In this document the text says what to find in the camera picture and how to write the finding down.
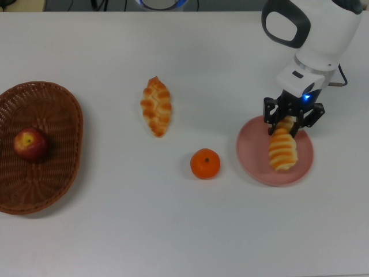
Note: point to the pink plate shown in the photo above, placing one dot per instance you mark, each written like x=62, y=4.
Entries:
x=253, y=155

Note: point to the brown woven basket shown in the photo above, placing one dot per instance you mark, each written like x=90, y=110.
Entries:
x=43, y=187

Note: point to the red toy apple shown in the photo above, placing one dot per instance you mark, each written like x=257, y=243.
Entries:
x=30, y=144

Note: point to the orange toy mandarin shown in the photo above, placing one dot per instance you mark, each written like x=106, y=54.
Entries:
x=205, y=164

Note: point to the braided toy bread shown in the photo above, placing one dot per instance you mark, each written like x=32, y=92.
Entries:
x=156, y=106

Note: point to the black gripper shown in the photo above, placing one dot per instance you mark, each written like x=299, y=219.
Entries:
x=292, y=104

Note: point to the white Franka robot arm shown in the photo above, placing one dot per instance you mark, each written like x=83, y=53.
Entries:
x=325, y=37

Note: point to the striped toy bread roll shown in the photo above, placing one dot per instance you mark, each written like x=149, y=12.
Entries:
x=282, y=150

